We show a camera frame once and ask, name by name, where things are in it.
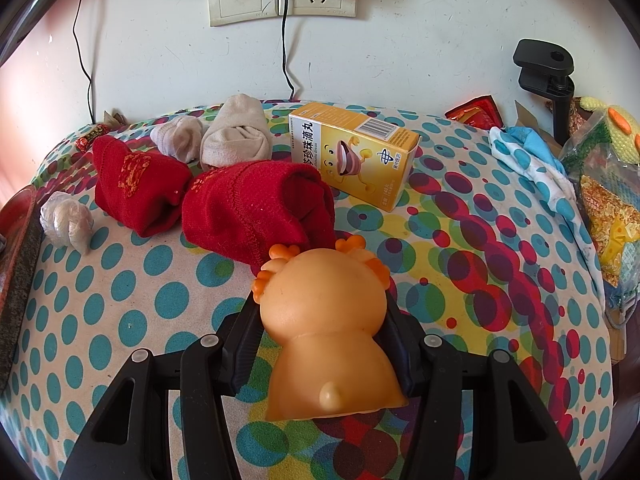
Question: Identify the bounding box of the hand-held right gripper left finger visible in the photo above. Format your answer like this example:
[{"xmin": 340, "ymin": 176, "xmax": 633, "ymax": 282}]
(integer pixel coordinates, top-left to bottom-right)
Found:
[{"xmin": 60, "ymin": 300, "xmax": 261, "ymax": 480}]

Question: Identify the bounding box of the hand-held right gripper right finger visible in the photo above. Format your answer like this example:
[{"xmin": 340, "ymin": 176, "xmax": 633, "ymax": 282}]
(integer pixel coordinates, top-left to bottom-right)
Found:
[{"xmin": 382, "ymin": 295, "xmax": 583, "ymax": 480}]

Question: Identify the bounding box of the orange pig toy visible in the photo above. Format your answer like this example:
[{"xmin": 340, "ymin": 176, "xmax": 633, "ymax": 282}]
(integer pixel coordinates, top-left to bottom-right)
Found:
[{"xmin": 252, "ymin": 237, "xmax": 408, "ymax": 422}]

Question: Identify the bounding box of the cream sock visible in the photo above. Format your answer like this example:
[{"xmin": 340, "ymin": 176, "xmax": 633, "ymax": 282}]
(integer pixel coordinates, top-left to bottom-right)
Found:
[{"xmin": 199, "ymin": 93, "xmax": 274, "ymax": 169}]

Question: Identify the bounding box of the red round tray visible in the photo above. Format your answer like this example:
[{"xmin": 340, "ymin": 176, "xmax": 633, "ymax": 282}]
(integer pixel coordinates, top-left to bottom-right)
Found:
[{"xmin": 0, "ymin": 184, "xmax": 49, "ymax": 392}]

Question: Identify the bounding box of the polka dot blanket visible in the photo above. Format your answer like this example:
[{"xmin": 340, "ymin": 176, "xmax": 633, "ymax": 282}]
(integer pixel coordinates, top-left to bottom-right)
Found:
[{"xmin": 0, "ymin": 100, "xmax": 617, "ymax": 480}]

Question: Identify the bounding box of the plain red rolled sock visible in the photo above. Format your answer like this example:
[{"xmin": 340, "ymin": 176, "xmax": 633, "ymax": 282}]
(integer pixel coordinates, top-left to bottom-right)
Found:
[{"xmin": 181, "ymin": 160, "xmax": 337, "ymax": 267}]

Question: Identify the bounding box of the red sock with gold embroidery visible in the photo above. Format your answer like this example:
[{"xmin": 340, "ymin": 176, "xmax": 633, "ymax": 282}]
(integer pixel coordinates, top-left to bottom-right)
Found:
[{"xmin": 90, "ymin": 135, "xmax": 194, "ymax": 239}]

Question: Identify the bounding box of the yellow medicine box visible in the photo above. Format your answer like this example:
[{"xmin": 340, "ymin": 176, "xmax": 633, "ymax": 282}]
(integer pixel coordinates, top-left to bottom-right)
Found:
[{"xmin": 288, "ymin": 101, "xmax": 423, "ymax": 211}]

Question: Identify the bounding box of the grey-blue rolled sock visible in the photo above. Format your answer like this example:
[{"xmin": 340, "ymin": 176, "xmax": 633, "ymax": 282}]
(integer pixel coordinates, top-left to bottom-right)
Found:
[{"xmin": 39, "ymin": 191, "xmax": 95, "ymax": 256}]

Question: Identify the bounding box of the small beige sock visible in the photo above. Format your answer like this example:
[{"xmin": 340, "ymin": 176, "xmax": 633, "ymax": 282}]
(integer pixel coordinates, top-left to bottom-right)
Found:
[{"xmin": 149, "ymin": 114, "xmax": 207, "ymax": 164}]

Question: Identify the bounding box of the white blue-dotted cloth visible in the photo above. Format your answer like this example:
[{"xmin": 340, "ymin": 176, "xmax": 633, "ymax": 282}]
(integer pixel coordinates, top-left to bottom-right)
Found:
[{"xmin": 488, "ymin": 126, "xmax": 607, "ymax": 312}]

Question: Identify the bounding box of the clear plastic bag of goods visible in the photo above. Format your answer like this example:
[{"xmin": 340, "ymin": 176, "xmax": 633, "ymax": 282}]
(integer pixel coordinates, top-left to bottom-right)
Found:
[{"xmin": 559, "ymin": 109, "xmax": 640, "ymax": 321}]

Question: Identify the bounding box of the red snack packet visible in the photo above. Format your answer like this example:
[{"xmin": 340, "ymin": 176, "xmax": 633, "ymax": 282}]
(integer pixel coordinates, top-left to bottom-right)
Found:
[{"xmin": 444, "ymin": 94, "xmax": 504, "ymax": 131}]

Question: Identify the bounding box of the red candy wrapper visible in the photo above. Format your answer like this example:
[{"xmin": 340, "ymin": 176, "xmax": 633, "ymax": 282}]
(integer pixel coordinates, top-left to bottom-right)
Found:
[{"xmin": 74, "ymin": 124, "xmax": 114, "ymax": 154}]

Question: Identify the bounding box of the brown cardboard piece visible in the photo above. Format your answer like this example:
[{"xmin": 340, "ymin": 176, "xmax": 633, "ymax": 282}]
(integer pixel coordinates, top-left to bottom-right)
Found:
[{"xmin": 514, "ymin": 99, "xmax": 557, "ymax": 142}]

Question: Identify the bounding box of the yellow knitted toy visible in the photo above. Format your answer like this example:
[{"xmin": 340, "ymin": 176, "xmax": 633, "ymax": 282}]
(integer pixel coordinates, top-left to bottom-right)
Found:
[{"xmin": 579, "ymin": 95, "xmax": 640, "ymax": 166}]

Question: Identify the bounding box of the black clamp stand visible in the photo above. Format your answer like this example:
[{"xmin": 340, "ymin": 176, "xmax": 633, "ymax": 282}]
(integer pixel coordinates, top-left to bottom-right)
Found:
[{"xmin": 512, "ymin": 38, "xmax": 576, "ymax": 147}]

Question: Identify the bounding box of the black adapter cable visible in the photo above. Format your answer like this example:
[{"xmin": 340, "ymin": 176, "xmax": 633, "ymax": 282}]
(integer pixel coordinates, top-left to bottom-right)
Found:
[{"xmin": 280, "ymin": 0, "xmax": 296, "ymax": 102}]

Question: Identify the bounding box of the thin black television cable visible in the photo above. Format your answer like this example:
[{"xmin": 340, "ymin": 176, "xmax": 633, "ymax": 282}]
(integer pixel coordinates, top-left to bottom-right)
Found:
[{"xmin": 72, "ymin": 0, "xmax": 96, "ymax": 127}]

